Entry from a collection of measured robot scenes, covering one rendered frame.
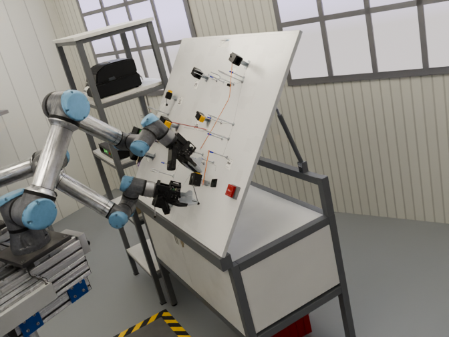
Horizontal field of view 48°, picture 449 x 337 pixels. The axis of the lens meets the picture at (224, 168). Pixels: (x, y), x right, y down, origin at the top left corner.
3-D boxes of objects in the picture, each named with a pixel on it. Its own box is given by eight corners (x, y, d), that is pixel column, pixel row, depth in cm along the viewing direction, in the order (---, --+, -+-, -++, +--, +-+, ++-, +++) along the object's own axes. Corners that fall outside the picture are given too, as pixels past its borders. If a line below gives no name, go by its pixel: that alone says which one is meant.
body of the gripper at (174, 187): (182, 192, 226) (156, 186, 224) (177, 206, 231) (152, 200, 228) (182, 182, 232) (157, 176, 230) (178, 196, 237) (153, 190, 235)
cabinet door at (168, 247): (193, 290, 280) (175, 229, 267) (156, 257, 327) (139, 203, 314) (196, 288, 281) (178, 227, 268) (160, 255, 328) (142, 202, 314)
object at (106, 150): (115, 162, 316) (112, 152, 314) (100, 152, 346) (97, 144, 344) (162, 144, 329) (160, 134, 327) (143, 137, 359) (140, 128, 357)
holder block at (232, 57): (242, 55, 244) (228, 47, 240) (252, 62, 235) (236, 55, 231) (238, 63, 246) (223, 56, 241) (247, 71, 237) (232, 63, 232)
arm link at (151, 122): (135, 126, 223) (145, 113, 227) (154, 143, 228) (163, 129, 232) (144, 124, 217) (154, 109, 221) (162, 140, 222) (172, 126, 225)
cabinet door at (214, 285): (244, 338, 233) (224, 266, 220) (192, 291, 280) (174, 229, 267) (248, 334, 235) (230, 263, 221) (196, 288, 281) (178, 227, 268)
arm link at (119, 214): (28, 156, 207) (130, 216, 213) (39, 147, 217) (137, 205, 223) (17, 177, 211) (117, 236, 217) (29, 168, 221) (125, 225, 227)
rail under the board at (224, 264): (223, 272, 215) (219, 259, 213) (131, 203, 316) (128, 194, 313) (234, 266, 217) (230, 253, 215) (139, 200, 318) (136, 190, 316)
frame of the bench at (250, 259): (267, 406, 244) (230, 268, 217) (170, 304, 344) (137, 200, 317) (357, 345, 268) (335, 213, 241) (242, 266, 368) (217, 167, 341)
